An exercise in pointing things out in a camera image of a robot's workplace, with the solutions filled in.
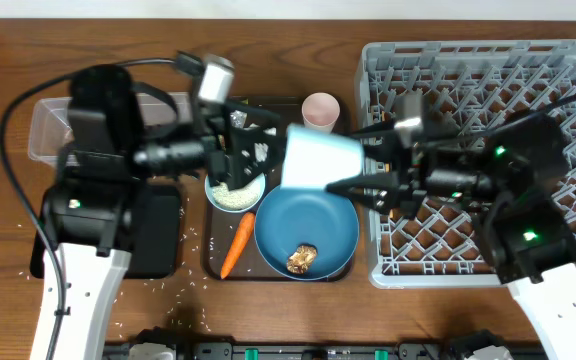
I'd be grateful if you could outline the orange carrot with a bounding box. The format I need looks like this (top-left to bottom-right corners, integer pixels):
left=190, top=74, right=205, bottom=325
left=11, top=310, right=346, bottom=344
left=220, top=212, right=255, bottom=279

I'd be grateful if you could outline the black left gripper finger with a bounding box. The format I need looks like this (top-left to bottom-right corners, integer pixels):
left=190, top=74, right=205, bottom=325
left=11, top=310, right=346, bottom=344
left=225, top=102, right=281, bottom=131
left=227, top=127, right=287, bottom=190

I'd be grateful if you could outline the light blue rice bowl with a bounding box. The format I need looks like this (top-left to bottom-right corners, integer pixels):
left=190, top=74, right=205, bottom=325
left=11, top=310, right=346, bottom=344
left=204, top=174, right=266, bottom=213

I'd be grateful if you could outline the yellow snack wrapper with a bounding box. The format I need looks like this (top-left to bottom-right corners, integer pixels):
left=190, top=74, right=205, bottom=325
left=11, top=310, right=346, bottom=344
left=230, top=110, right=247, bottom=128

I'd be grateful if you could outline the dark blue plate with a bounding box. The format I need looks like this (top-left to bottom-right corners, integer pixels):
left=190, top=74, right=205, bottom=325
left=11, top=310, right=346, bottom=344
left=254, top=187, right=360, bottom=281

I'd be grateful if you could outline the brown serving tray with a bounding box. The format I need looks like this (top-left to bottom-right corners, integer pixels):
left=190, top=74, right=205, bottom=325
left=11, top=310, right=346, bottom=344
left=201, top=95, right=354, bottom=283

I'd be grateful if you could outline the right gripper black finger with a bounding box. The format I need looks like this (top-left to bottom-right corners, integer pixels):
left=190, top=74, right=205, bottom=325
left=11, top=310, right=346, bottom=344
left=349, top=119, right=418, bottom=143
left=325, top=172, right=399, bottom=198

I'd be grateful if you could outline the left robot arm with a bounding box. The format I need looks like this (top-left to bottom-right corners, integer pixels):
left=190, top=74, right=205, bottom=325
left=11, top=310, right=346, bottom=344
left=31, top=63, right=285, bottom=359

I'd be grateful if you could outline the crumpled white tissue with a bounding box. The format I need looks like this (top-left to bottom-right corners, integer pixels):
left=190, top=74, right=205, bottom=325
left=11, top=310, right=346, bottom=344
left=254, top=127, right=277, bottom=162

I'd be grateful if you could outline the grey dishwasher rack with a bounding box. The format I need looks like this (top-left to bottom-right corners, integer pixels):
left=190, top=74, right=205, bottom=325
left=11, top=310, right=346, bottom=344
left=355, top=39, right=576, bottom=289

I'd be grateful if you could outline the black waste bin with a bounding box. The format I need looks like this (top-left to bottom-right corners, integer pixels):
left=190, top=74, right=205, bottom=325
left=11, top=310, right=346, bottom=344
left=29, top=179, right=181, bottom=280

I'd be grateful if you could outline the light blue cup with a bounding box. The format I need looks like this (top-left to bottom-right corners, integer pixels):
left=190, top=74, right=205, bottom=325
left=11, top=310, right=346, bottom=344
left=280, top=125, right=365, bottom=190

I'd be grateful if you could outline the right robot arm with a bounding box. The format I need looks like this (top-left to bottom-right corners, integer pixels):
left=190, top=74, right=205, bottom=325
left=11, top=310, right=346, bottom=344
left=326, top=112, right=576, bottom=359

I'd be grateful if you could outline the clear plastic bin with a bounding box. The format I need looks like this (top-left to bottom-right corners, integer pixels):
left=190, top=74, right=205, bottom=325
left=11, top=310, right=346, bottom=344
left=28, top=93, right=175, bottom=168

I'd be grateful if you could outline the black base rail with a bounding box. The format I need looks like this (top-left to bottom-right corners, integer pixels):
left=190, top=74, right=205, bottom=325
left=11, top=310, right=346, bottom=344
left=101, top=327, right=547, bottom=360

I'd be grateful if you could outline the pink cup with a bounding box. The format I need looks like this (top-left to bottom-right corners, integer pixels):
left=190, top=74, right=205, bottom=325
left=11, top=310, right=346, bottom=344
left=301, top=92, right=341, bottom=133

